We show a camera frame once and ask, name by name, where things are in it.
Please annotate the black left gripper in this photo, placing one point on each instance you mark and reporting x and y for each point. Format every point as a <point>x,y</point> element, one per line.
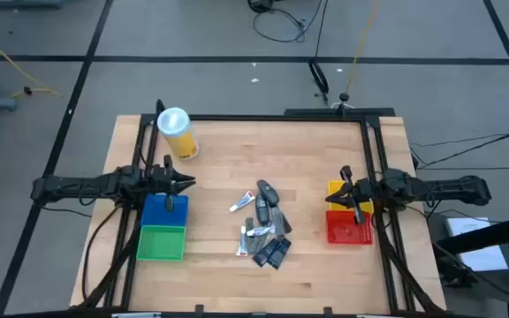
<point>161,181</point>

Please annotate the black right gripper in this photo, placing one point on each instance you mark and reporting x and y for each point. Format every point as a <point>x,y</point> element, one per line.
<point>362,191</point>

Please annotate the small white toothpaste tube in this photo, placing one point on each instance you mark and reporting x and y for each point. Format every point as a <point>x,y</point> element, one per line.
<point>241,245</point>
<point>243,202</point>
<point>261,230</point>

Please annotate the dark grey deodorant stick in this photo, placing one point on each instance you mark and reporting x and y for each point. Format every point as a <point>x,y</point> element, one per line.
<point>262,213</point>
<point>268,192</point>

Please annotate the dark blue squeeze tube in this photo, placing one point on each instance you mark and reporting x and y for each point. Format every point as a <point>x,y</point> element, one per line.
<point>279,254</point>
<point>264,254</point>

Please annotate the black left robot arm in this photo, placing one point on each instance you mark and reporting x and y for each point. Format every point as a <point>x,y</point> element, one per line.
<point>82,185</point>

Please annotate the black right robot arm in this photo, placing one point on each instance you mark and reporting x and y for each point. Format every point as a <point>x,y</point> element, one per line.
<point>449,190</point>

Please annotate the yellow plastic basket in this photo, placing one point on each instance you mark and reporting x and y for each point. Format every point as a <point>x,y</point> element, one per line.
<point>335,185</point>

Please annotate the red plastic basket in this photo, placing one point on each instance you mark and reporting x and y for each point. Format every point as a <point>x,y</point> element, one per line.
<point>343,232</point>

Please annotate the yellow wipes canister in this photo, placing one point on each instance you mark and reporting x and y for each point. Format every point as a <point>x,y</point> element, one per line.
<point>184,143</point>

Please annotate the blue plastic basket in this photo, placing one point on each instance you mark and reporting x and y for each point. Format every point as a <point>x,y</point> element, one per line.
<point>157,216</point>

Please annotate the green plastic basket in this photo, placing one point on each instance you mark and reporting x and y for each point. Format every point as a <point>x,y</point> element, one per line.
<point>161,243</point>

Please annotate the white paper box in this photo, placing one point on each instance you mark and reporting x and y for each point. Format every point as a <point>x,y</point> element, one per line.
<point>471,229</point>

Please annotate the black slanted bar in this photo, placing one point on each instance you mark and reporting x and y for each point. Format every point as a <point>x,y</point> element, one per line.
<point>493,232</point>

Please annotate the black aluminium table frame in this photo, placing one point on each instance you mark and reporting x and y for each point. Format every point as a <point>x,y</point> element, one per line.
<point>281,118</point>

